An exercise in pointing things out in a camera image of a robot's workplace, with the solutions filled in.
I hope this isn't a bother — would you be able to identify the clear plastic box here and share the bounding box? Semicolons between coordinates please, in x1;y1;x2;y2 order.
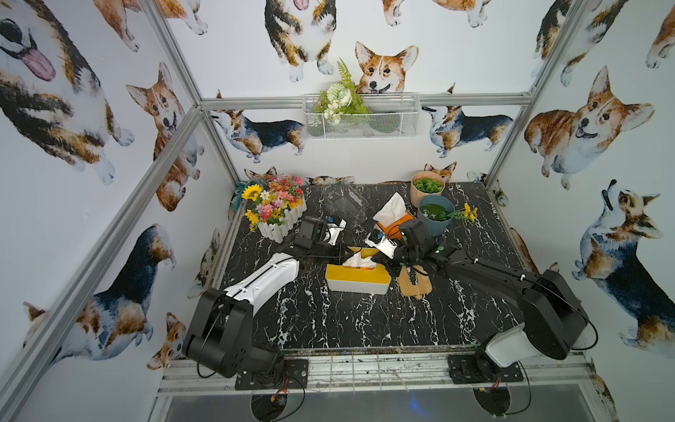
322;184;368;226

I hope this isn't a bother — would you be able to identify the yellow bamboo box lid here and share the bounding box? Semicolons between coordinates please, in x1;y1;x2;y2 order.
325;246;391;285

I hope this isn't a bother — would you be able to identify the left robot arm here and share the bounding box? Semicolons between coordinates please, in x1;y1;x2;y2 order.
183;216;347;385

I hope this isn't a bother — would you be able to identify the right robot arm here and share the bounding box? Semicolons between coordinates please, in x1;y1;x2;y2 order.
393;219;590;369

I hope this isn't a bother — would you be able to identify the light wooden lid board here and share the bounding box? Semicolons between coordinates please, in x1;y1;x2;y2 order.
397;266;432;300

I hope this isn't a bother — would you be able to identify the blue-grey flower pot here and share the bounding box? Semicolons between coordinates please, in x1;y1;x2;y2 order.
417;195;455;237

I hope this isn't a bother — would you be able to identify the colourful flowers white fence planter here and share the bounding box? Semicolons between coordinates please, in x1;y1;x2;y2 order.
229;174;307;244

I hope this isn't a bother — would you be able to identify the yellow artificial flower sprig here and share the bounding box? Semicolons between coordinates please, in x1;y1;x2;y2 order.
441;203;478;223

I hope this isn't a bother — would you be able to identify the peach succulent pot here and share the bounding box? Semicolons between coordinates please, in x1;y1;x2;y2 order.
411;171;446;207

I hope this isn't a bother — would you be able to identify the white green artificial bouquet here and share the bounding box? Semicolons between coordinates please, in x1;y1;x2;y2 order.
312;58;372;127

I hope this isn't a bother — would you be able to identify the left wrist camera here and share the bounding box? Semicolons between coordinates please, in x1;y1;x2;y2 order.
324;216;347;246

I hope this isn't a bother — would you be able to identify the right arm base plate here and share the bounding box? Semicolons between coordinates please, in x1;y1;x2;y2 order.
448;353;525;384

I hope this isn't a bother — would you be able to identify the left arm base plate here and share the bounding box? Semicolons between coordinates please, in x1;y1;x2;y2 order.
235;358;309;390

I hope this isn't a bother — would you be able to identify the white wire wall basket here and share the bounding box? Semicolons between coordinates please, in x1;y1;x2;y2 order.
302;93;421;140

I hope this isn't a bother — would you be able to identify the aluminium frame post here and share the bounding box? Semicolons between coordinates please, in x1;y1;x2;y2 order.
483;0;589;186

